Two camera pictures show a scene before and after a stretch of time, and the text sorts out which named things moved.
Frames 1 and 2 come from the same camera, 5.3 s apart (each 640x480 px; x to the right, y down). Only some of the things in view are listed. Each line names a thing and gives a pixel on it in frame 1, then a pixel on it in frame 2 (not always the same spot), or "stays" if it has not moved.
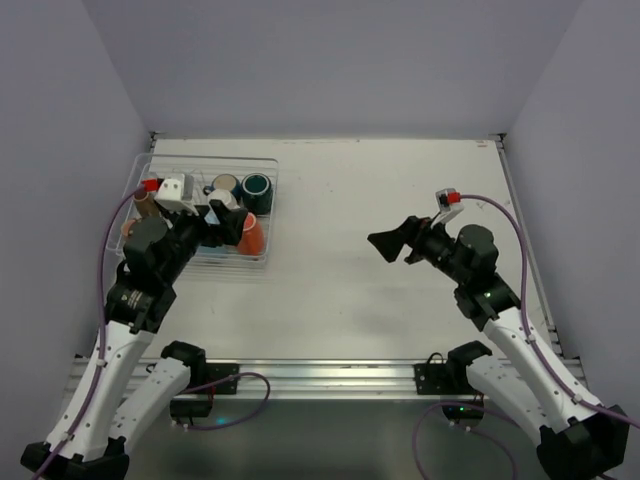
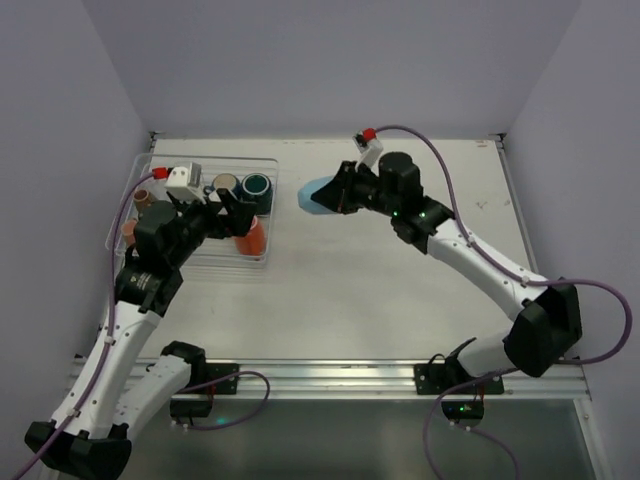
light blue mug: [221, 250] → [305, 201]
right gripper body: [415, 241] → [351, 182]
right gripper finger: [390, 243] → [331, 194]
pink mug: [126, 228] stays
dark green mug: [256, 193] stays
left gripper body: [206, 225] stays
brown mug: [146, 204] stays
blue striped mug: [224, 181] stays
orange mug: [252, 242] stays
